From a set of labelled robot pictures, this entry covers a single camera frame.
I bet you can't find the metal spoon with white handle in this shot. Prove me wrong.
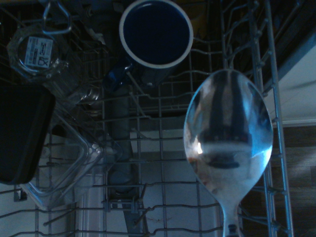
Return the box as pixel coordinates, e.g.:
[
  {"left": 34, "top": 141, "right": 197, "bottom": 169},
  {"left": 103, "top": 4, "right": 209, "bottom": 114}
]
[{"left": 184, "top": 69, "right": 274, "bottom": 237}]

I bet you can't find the dark blue mug white rim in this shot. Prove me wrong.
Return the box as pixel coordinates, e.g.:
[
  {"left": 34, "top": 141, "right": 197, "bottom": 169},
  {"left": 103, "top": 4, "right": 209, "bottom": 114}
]
[{"left": 102, "top": 0, "right": 195, "bottom": 92}]

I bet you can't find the clear square plastic container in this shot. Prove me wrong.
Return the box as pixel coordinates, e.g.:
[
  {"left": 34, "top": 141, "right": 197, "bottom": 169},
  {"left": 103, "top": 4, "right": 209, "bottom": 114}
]
[{"left": 21, "top": 98, "right": 124, "bottom": 211}]

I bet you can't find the black plastic container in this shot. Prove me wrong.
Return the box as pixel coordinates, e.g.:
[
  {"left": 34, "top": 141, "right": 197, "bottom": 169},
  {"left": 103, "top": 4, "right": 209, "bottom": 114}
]
[{"left": 0, "top": 83, "right": 56, "bottom": 185}]

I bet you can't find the glass jar with label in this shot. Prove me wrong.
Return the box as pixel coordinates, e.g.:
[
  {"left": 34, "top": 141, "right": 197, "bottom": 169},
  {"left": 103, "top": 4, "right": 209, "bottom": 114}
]
[{"left": 6, "top": 26, "right": 101, "bottom": 107}]

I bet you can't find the wire dishwasher rack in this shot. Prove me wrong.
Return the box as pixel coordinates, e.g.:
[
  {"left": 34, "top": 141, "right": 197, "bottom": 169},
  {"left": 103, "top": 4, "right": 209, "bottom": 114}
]
[{"left": 0, "top": 0, "right": 301, "bottom": 237}]

